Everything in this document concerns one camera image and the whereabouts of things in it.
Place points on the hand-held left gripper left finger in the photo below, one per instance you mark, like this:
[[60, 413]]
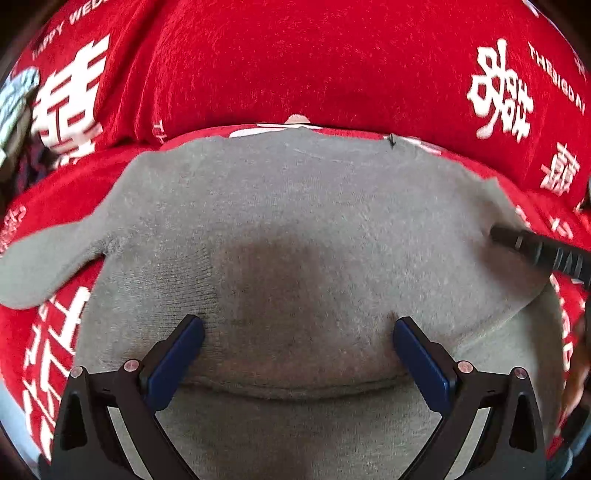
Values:
[[183, 350]]

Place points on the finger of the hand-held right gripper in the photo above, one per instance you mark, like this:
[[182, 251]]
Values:
[[540, 251]]

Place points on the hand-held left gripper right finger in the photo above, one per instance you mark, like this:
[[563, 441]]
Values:
[[418, 355]]

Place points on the grey knit garment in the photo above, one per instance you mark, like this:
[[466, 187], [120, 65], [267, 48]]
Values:
[[295, 207]]

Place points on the dark plaid cloth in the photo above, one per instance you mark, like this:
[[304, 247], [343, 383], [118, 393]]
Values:
[[32, 161]]

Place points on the white crumpled cloth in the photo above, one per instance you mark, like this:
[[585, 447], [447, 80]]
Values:
[[16, 101]]

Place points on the red printed blanket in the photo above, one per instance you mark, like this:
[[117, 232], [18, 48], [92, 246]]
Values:
[[300, 60]]

